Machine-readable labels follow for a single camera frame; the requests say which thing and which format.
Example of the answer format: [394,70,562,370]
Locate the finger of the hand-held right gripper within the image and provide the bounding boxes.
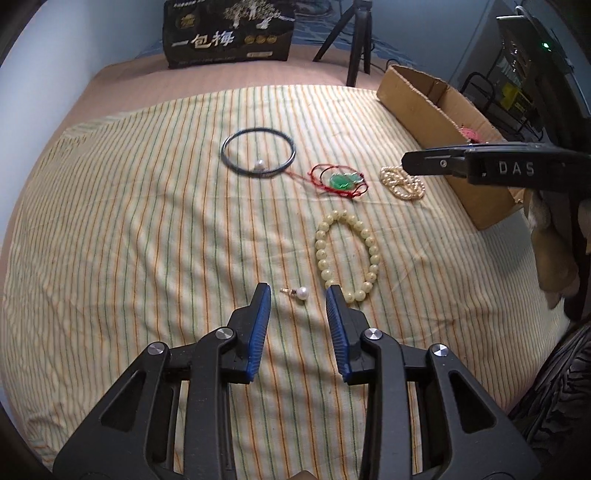
[401,141,591,188]

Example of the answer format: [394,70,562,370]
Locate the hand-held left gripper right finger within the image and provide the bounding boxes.
[325,285,541,480]

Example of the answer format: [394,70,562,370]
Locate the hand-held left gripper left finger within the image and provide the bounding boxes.
[53,282,273,480]

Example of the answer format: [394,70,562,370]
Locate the cardboard box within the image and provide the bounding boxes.
[376,65,525,230]

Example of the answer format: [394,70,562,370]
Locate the cream bead bracelet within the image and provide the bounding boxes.
[314,209,382,303]

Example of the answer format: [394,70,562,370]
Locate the small pearl bracelet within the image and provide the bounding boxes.
[379,166,426,201]

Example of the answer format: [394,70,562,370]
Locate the red cord jade pendant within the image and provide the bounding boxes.
[286,162,370,200]

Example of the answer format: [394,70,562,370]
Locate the dark bangle with pearl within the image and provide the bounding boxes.
[221,128,297,177]

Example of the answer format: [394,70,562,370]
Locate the person's right hand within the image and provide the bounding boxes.
[522,187,583,308]

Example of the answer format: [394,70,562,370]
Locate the black tripod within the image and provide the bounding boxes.
[312,0,377,87]

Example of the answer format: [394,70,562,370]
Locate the person's dark patterned clothing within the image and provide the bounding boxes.
[510,323,591,462]

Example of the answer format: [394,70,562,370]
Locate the brown bed sheet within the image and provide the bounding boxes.
[60,51,398,134]

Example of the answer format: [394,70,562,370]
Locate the black snack bag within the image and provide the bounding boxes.
[164,0,296,70]

